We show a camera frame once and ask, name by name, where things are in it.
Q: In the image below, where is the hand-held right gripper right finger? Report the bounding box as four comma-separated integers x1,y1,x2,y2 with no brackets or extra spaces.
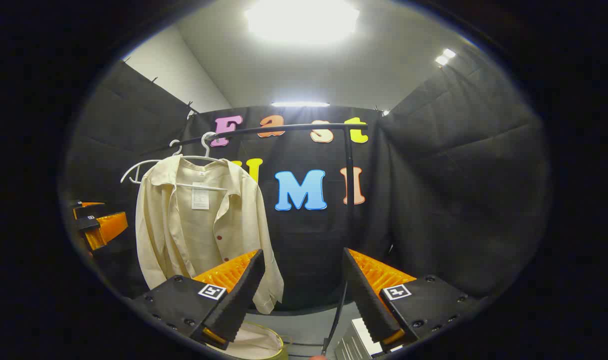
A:
342,247,479,353

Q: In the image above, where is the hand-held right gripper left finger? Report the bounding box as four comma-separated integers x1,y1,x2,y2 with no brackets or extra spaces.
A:
131,249,266,351

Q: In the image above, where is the yellow-green rimmed laundry hamper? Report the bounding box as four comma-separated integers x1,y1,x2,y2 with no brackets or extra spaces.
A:
211,320,289,360

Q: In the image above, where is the cream button shirt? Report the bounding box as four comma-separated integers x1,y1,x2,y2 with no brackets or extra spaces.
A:
135,155,285,315

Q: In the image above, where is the white plastic hanger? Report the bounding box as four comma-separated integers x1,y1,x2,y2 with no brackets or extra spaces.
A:
120,139,184,185
176,131,230,192

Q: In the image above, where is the black metal clothes rack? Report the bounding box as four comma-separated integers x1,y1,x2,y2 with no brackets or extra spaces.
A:
174,122,369,357

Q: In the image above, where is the black backdrop cloth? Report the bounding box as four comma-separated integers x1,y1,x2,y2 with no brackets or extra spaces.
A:
64,60,552,311

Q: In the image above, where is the large ceiling light panel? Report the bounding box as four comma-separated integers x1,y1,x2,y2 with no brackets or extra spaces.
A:
244,0,360,43

